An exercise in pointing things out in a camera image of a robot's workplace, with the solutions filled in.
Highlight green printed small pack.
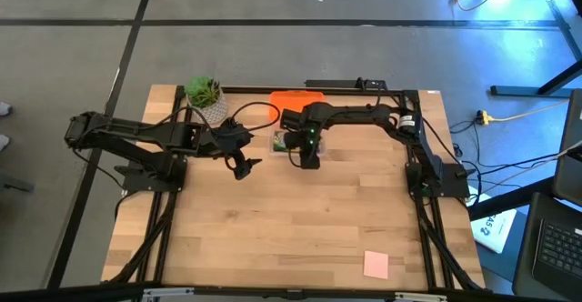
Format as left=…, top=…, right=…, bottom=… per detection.
left=272, top=130, right=288, bottom=153

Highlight black table edge beam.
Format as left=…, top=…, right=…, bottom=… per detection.
left=0, top=281, right=582, bottom=302

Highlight black floor cables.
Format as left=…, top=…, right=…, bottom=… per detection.
left=449, top=118, right=563, bottom=206

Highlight black aluminium table frame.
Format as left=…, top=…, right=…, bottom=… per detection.
left=104, top=85, right=488, bottom=294

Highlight plant in triangle-patterned pot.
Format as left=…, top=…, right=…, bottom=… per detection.
left=183, top=75, right=229, bottom=126

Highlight white printed cardboard box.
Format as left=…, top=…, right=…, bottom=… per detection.
left=469, top=186, right=518, bottom=255

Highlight pink sticky note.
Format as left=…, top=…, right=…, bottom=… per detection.
left=363, top=249, right=390, bottom=280

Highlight yellow extension cord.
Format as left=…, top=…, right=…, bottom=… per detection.
left=475, top=97, right=572, bottom=126

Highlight dark grey laptop lid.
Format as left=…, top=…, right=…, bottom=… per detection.
left=551, top=87, right=582, bottom=207

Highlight orange plastic lid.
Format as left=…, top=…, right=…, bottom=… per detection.
left=267, top=90, right=326, bottom=122

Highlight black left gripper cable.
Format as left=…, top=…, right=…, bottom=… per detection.
left=226, top=100, right=282, bottom=134

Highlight translucent plastic box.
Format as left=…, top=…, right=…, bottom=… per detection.
left=266, top=126, right=327, bottom=158

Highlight black desk leg frame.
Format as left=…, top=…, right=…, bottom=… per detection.
left=489, top=0, right=582, bottom=98

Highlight black desk crossbar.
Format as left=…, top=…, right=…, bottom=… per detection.
left=467, top=178, right=557, bottom=222

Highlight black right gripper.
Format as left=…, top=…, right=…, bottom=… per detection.
left=279, top=103, right=328, bottom=170

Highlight black power strip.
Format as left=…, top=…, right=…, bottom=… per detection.
left=304, top=78, right=388, bottom=91

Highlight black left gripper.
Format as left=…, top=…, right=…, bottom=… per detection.
left=199, top=118, right=264, bottom=180

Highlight black laptop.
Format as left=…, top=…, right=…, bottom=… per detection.
left=512, top=191, right=582, bottom=299

